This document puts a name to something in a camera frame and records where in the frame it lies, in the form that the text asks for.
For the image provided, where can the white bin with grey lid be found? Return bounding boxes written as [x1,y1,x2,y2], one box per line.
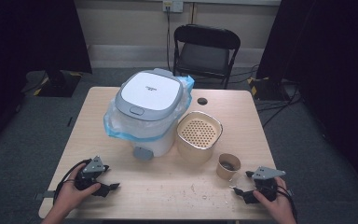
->
[115,68,185,161]

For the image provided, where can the clear blue-edged plastic bin bag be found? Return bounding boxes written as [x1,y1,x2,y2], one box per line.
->
[103,74,196,143]

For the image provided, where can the black folding chair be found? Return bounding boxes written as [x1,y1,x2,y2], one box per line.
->
[172,23,241,90]

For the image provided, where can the beige strainer container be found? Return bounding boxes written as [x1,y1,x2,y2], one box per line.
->
[176,110,224,165]

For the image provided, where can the right hand-held gripper cable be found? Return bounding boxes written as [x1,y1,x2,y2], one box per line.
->
[275,185,298,224]

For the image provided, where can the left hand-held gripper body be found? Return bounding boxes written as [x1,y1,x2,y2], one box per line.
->
[74,155,111,190]

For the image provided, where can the grey tape piece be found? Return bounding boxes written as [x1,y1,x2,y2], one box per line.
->
[34,190,57,201]

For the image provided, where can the dark curtain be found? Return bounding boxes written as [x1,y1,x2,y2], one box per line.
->
[0,0,93,157]
[255,0,358,200]

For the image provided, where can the black wall socket cable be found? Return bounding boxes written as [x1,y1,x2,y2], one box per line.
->
[166,6,172,72]

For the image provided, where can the black stand base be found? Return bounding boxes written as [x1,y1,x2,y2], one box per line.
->
[247,76,293,101]
[36,69,82,98]

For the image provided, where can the black floor cable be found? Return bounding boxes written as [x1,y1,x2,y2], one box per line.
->
[229,63,259,84]
[261,88,302,129]

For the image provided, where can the person's right hand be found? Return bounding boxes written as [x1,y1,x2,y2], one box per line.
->
[252,176,297,219]

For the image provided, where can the brown paper cup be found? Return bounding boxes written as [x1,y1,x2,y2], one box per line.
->
[215,152,241,181]

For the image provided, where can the white wall socket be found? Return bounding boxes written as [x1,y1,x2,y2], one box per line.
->
[162,0,185,13]

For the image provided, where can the left hand-held gripper cable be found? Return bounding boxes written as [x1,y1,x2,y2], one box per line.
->
[52,159,92,206]

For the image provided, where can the person's left hand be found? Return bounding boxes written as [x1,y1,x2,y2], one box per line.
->
[53,162,103,217]

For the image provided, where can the hand-held gripper cable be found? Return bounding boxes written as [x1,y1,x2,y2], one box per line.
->
[275,185,298,224]
[52,159,92,206]

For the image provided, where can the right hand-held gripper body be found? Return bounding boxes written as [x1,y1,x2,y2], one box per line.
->
[251,166,287,203]

